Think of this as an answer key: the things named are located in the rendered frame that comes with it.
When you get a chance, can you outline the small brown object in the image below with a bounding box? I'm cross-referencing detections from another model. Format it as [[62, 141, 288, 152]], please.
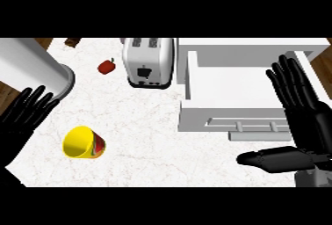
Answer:
[[64, 37, 83, 48]]

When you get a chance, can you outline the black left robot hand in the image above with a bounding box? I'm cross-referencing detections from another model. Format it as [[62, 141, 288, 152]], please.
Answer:
[[0, 84, 61, 188]]

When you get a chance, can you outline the white cabinet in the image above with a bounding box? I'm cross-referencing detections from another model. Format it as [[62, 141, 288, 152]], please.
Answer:
[[176, 37, 332, 86]]

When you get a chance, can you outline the white open drawer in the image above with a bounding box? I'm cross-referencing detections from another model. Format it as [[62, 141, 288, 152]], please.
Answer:
[[185, 50, 332, 110]]

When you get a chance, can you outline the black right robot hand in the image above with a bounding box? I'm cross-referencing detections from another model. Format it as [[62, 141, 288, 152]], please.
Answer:
[[237, 54, 332, 174]]

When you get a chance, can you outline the white drawer front with handle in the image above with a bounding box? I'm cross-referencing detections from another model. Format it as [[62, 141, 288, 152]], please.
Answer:
[[178, 99, 300, 142]]

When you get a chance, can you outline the white toaster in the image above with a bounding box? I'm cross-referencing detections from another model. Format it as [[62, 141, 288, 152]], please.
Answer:
[[121, 37, 178, 91]]

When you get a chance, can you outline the white cylindrical canister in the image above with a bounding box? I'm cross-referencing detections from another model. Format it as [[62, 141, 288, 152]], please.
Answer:
[[0, 37, 77, 99]]

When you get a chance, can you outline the red bell pepper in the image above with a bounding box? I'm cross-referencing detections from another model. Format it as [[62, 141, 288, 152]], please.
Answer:
[[96, 57, 117, 76]]

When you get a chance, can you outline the yellow cup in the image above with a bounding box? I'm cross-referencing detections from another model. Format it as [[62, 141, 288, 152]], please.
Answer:
[[61, 125, 108, 160]]

